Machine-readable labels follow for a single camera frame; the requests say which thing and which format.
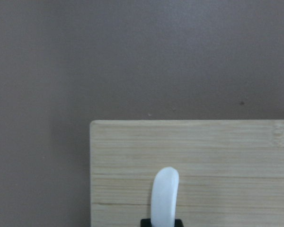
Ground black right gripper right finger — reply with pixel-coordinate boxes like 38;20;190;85
174;219;184;227

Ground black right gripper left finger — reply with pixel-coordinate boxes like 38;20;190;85
140;218;152;227

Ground white spoon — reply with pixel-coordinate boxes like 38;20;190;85
151;167;179;227

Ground wooden cutting board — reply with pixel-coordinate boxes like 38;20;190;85
90;120;284;227

